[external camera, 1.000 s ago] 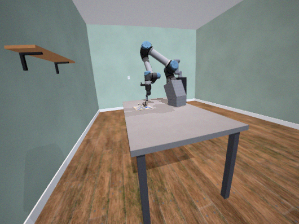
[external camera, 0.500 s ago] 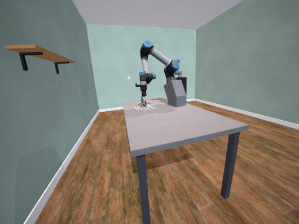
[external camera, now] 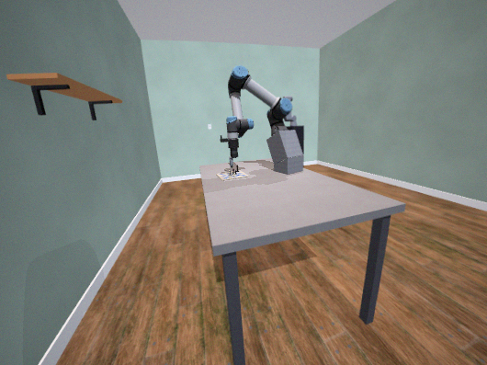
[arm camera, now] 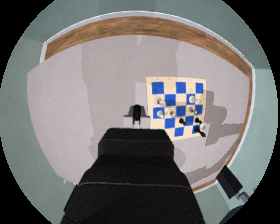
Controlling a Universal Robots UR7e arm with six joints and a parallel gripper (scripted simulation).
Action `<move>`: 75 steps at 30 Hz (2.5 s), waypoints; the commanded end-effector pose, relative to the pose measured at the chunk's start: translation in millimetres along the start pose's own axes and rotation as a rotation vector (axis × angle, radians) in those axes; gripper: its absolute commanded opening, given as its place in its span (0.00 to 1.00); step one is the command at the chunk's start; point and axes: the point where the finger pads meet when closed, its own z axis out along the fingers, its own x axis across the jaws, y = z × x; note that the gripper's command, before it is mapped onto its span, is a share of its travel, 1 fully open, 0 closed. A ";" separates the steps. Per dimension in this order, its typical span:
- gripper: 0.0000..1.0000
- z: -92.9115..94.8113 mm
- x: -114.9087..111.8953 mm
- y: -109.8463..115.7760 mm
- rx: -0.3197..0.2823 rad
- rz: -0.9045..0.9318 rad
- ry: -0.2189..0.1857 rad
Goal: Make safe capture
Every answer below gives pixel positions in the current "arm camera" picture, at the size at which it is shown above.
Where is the blue and cream chessboard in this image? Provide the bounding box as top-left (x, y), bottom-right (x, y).
top-left (146, 77), bottom-right (206, 141)

